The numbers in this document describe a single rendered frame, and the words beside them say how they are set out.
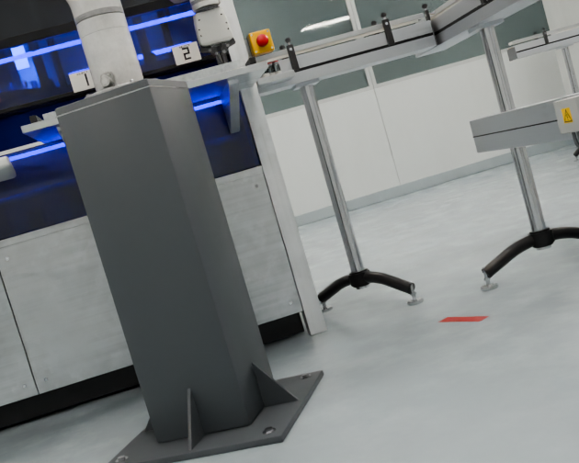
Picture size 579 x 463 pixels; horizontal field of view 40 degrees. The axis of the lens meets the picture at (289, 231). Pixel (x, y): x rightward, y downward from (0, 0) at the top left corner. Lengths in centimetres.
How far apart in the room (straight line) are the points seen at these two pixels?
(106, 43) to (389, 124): 576
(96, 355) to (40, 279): 30
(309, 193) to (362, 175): 53
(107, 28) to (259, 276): 107
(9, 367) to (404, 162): 542
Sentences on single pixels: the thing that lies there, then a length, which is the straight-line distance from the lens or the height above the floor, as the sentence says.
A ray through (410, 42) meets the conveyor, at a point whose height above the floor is 87.
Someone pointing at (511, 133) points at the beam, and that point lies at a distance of 271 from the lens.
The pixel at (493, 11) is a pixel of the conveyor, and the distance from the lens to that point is 258.
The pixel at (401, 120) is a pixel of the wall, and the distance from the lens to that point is 764.
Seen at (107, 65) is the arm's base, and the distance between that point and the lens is 200.
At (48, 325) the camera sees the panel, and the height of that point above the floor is 30.
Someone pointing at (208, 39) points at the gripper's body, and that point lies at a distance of 242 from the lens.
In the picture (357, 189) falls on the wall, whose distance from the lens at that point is 750.
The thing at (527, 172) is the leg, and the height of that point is 34.
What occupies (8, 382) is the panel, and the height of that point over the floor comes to 16.
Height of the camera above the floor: 59
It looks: 5 degrees down
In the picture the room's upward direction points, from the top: 16 degrees counter-clockwise
